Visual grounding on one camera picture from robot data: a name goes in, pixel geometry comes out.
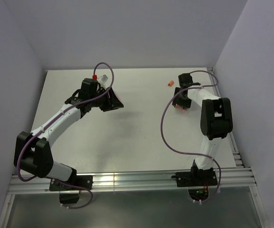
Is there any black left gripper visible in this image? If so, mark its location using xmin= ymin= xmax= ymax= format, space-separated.
xmin=90 ymin=87 xmax=123 ymax=112

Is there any yellow highlighter pen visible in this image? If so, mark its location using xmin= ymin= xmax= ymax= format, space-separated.
xmin=174 ymin=104 xmax=186 ymax=113

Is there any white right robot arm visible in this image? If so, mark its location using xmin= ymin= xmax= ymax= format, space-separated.
xmin=172 ymin=73 xmax=233 ymax=185

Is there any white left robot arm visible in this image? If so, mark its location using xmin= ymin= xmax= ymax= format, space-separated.
xmin=14 ymin=75 xmax=124 ymax=190

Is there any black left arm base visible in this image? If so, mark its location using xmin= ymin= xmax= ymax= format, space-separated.
xmin=49 ymin=175 xmax=94 ymax=209

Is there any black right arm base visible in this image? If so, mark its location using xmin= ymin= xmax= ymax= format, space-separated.
xmin=171 ymin=171 xmax=217 ymax=202

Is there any orange pen cap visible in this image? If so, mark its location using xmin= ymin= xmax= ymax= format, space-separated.
xmin=168 ymin=80 xmax=174 ymax=87

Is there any aluminium side rail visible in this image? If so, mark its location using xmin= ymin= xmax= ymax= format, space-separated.
xmin=207 ymin=68 xmax=244 ymax=168

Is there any aluminium mounting rail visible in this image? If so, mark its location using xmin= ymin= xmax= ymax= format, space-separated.
xmin=7 ymin=168 xmax=256 ymax=195

